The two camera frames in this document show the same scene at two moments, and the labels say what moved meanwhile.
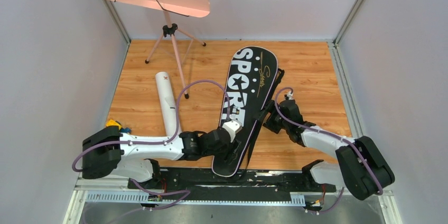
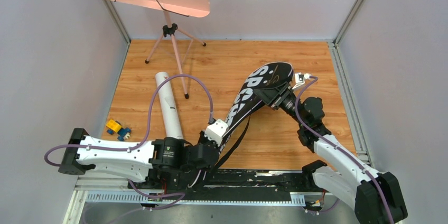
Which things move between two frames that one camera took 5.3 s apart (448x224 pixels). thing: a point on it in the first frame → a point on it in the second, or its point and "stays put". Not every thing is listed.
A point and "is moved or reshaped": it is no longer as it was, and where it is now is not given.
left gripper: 233,146 → 209,145
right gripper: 268,123 → 275,96
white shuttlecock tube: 168,103 stays put
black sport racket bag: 254,78 is moved or reshaped
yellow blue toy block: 113,123 stays put
